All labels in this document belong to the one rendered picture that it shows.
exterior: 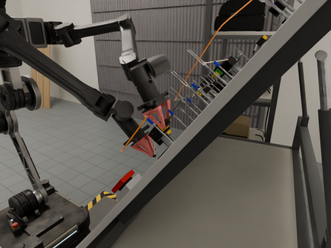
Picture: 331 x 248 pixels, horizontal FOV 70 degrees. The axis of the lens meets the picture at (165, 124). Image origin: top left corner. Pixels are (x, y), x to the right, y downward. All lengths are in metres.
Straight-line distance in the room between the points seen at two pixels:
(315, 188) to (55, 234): 1.50
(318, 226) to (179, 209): 0.48
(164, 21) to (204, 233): 3.21
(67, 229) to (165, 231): 1.03
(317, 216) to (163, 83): 3.29
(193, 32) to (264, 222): 2.85
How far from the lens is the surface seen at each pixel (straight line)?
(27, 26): 1.48
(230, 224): 0.97
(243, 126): 1.77
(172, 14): 3.66
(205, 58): 1.64
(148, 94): 0.73
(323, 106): 0.52
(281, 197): 1.16
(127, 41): 0.96
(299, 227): 1.04
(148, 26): 3.90
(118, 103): 0.78
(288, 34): 0.34
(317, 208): 0.81
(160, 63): 0.75
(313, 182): 0.92
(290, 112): 3.25
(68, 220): 1.89
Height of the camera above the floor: 1.45
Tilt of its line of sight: 21 degrees down
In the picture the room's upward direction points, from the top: straight up
